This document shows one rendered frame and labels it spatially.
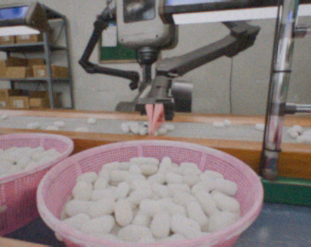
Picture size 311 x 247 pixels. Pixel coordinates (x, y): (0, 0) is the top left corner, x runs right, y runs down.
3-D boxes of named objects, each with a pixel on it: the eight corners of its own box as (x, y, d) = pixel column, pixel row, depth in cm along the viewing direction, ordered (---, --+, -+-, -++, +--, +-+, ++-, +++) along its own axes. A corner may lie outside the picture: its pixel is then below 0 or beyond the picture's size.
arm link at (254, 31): (259, 51, 84) (270, 28, 76) (231, 56, 81) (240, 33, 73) (210, 9, 110) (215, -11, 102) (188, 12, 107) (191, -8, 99)
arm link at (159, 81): (153, 87, 65) (153, 72, 60) (173, 89, 64) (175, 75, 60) (149, 101, 61) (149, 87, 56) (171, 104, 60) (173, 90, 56)
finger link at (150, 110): (168, 126, 46) (172, 98, 52) (140, 125, 47) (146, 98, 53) (170, 142, 51) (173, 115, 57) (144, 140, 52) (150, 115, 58)
